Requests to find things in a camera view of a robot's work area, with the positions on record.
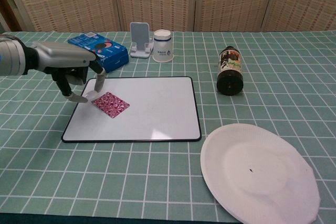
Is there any dark drink bottle with label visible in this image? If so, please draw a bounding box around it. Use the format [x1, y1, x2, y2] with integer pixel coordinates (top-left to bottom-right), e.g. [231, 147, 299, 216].
[216, 45, 245, 96]

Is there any white phone stand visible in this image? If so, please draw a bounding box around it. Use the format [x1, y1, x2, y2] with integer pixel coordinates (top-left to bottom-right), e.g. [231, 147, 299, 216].
[129, 22, 154, 58]

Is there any white paper plate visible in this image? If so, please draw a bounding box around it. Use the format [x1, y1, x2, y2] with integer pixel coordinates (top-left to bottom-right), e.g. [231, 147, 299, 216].
[200, 123, 322, 224]

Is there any green checked tablecloth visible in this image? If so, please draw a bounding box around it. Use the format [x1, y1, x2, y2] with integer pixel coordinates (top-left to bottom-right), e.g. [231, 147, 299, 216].
[0, 30, 336, 224]

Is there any blue Oreo cookie box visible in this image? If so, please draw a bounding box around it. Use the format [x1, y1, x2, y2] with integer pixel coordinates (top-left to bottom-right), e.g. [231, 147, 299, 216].
[67, 31, 130, 74]

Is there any upturned white paper cup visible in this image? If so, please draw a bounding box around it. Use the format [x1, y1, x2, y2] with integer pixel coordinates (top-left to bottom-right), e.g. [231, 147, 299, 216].
[152, 29, 176, 63]

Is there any white board black frame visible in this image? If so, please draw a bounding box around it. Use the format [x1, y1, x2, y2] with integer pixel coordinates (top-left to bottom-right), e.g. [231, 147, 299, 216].
[61, 76, 202, 144]

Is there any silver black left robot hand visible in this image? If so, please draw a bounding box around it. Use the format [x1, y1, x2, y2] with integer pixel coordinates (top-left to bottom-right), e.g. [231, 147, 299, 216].
[31, 40, 107, 103]

